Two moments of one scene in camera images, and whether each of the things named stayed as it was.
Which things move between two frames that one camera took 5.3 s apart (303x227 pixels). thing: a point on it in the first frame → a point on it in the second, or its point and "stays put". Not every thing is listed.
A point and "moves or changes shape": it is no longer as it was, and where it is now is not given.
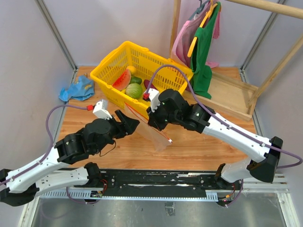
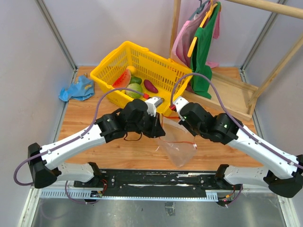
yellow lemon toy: (132, 69) stays put
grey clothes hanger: (200, 8) stays put
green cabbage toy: (134, 90) stays put
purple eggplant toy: (146, 83) stays put
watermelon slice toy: (123, 81) stays put
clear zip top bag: (156, 139) moves or changes shape
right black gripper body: (161, 118) → (193, 130)
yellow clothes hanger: (212, 5) stays put
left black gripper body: (120, 130) → (147, 125)
